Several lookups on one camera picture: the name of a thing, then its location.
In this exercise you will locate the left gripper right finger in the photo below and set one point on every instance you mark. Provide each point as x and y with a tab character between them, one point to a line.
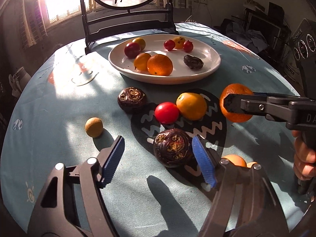
245	203

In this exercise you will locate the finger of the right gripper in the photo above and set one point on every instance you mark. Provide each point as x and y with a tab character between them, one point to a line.
272	108
269	94

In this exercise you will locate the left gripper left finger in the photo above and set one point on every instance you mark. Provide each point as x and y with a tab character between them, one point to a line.
55	211

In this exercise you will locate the big orange tangerine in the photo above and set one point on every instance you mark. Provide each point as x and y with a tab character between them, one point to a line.
234	89

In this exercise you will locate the small red tomato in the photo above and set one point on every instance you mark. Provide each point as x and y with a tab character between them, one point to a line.
188	46

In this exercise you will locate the dark carved nut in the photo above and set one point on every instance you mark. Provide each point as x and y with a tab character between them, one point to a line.
173	148
131	99

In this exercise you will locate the red cherry tomato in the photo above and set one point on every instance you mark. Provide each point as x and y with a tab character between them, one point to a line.
169	45

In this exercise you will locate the person right hand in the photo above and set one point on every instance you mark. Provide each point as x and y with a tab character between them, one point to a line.
304	158

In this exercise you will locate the pale yellow small fruit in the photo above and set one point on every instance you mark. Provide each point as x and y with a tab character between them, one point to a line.
249	165

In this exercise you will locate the orange fruit near edge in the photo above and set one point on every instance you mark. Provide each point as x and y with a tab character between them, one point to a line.
236	160

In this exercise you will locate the black round patterned coaster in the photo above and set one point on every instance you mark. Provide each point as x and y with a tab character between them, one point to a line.
141	161

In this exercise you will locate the yellow orange fruit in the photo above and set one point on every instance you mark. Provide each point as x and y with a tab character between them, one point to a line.
192	106

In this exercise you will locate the dark dried fruit on plate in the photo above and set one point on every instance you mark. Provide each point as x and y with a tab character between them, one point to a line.
193	62

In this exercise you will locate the tan round kiwi fruit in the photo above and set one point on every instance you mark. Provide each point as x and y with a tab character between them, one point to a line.
94	127

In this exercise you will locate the red tomato on coaster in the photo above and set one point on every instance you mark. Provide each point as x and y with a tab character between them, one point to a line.
166	113

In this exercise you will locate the yellow spotted small fruit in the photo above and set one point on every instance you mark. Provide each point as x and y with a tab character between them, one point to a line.
179	41

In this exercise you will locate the white oval plate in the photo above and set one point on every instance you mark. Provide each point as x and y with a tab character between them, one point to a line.
181	73

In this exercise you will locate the large orange on plate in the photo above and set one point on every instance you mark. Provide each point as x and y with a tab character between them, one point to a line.
160	65

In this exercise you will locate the light blue tablecloth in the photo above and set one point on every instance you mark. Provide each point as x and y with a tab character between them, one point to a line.
48	127

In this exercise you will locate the small orange on plate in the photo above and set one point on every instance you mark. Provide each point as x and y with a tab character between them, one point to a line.
140	62

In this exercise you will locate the yellow green plum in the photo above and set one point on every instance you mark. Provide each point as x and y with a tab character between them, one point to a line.
141	42

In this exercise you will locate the dark red plum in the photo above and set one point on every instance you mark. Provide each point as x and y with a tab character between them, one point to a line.
132	50

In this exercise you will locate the white jug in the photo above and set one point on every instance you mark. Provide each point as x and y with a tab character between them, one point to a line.
18	81

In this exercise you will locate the round painted screen stand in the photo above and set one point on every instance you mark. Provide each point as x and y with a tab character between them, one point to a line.
128	8

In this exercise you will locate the checked curtain left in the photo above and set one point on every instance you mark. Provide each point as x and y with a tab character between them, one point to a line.
31	24

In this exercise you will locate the black camera box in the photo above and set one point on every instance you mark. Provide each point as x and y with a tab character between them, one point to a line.
302	44

